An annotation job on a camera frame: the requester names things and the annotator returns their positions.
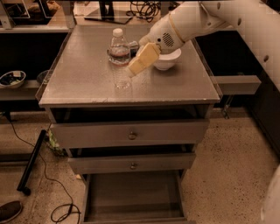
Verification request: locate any grey top drawer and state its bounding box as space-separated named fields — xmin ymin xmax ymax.
xmin=51 ymin=119 xmax=209 ymax=149

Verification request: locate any grey side shelf left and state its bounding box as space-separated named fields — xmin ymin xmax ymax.
xmin=0 ymin=80 xmax=40 ymax=101

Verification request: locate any grey drawer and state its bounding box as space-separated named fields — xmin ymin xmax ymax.
xmin=80 ymin=171 xmax=187 ymax=224
xmin=68 ymin=153 xmax=196 ymax=174
xmin=51 ymin=119 xmax=209 ymax=149

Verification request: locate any grey side shelf right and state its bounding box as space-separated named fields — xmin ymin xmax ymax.
xmin=211 ymin=75 xmax=261 ymax=95

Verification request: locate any black bar on floor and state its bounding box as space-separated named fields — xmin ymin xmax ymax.
xmin=17 ymin=129 xmax=46 ymax=196

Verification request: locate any black cable bundle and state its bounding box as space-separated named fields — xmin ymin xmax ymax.
xmin=125 ymin=1 xmax=181 ymax=24

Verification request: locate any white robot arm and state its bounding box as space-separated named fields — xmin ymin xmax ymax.
xmin=129 ymin=0 xmax=280 ymax=88

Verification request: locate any clear plastic water bottle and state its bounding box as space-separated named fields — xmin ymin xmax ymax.
xmin=108 ymin=28 xmax=130 ymax=89

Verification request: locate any grey side shelf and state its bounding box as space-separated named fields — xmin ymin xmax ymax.
xmin=0 ymin=80 xmax=40 ymax=101
xmin=211 ymin=75 xmax=261 ymax=95

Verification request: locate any grey drawer cabinet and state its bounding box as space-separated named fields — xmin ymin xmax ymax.
xmin=39 ymin=26 xmax=220 ymax=224

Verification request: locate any crushed silver can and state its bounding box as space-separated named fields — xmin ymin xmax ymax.
xmin=129 ymin=41 xmax=139 ymax=58

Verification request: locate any grey middle drawer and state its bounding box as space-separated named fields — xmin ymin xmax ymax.
xmin=68 ymin=153 xmax=196 ymax=174

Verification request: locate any black monitor stand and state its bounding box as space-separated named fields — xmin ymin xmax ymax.
xmin=84 ymin=1 xmax=132 ymax=25

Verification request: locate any grey bottom drawer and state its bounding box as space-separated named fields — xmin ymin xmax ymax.
xmin=80 ymin=171 xmax=187 ymax=224

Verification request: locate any bowl with dark contents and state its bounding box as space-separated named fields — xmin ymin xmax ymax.
xmin=0 ymin=70 xmax=26 ymax=88

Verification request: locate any green crumpled packet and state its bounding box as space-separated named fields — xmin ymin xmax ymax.
xmin=47 ymin=130 xmax=65 ymax=156

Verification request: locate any dark shoe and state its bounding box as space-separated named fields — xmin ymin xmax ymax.
xmin=0 ymin=200 xmax=23 ymax=224

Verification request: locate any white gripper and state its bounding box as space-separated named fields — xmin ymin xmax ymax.
xmin=128 ymin=14 xmax=185 ymax=77

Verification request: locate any white ceramic bowl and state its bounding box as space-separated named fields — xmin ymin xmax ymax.
xmin=153 ymin=48 xmax=181 ymax=71

